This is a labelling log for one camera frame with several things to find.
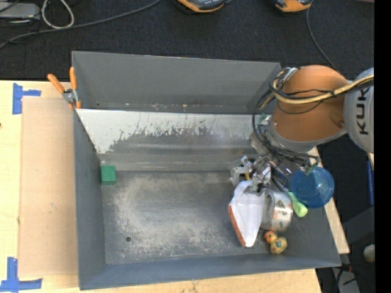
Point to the brown cardboard board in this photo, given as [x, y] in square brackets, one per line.
[46, 188]

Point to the green block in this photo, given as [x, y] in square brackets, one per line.
[108, 175]

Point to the white printed mug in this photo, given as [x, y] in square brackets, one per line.
[278, 211]

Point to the yellow rubber duck toy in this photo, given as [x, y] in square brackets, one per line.
[277, 244]

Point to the black cylinder on white bracket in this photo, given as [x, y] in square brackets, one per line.
[239, 172]

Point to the white and orange packet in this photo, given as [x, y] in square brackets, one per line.
[247, 218]

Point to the blue plastic bowl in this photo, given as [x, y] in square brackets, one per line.
[314, 188]

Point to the grey metal bin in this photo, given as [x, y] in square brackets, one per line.
[171, 212]

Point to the light green toy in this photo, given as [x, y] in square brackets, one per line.
[299, 206]

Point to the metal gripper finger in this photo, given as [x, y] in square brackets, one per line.
[257, 180]
[266, 174]

